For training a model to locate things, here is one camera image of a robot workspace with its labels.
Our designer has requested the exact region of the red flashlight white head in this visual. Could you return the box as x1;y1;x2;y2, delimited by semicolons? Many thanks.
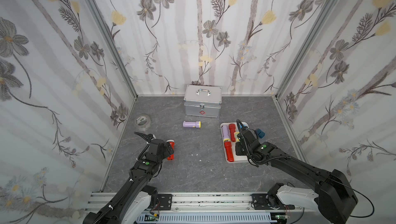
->
166;140;175;161

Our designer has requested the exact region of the white plastic tray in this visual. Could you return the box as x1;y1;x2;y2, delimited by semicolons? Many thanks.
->
220;122;248;164

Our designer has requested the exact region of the short red flashlight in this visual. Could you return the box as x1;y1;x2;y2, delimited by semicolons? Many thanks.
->
229;123;236;142

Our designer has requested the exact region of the purple flashlight yellow rim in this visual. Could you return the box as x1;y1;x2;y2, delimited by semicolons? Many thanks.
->
183;121;202;129

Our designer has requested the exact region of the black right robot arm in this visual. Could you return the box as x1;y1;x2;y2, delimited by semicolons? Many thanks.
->
236;122;358;224

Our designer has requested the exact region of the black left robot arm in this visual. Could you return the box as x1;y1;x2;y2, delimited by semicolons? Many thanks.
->
83;139;174;224

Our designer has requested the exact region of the small blue block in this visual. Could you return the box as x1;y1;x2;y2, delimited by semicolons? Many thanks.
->
255;129;266;138

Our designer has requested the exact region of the clear packing tape roll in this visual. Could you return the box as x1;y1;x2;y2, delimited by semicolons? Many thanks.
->
134;114;152;131

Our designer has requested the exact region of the silver metal first-aid case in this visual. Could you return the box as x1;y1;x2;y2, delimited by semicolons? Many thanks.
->
184;85;222;118

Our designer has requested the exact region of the aluminium frame rail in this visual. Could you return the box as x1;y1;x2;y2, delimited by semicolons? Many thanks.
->
83;174;344;224

